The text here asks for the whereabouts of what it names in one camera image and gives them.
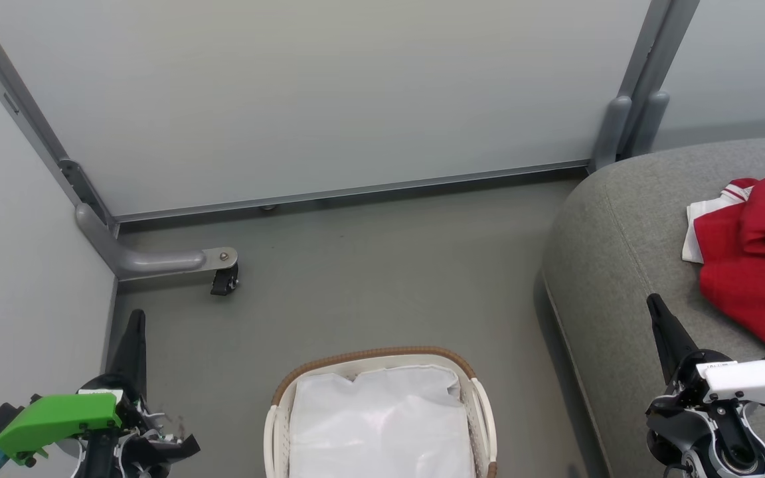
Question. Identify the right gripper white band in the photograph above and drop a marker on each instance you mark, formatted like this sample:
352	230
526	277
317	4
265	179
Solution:
748	382

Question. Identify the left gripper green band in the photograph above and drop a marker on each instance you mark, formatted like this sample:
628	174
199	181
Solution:
57	418

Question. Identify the red garment with white stripes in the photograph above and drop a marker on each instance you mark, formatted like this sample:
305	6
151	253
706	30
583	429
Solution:
761	265

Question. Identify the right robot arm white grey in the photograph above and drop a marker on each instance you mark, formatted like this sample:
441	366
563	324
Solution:
741	465

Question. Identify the white basket with brown rim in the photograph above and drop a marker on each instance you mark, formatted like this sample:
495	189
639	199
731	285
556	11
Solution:
482	405

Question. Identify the grey fabric sofa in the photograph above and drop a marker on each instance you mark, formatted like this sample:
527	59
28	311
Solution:
621	265

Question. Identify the black caster wheel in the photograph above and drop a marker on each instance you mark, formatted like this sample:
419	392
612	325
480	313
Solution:
224	282

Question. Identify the grey metal partition foot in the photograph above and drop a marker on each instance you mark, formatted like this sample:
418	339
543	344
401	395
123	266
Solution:
157	260

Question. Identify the grey double partition post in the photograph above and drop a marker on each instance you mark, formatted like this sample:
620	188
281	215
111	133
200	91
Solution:
648	79

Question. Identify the grey partition bottom rail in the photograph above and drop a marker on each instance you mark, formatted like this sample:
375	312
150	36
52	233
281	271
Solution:
356	191

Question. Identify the grey corner partition post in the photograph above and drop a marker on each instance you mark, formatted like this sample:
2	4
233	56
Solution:
30	119

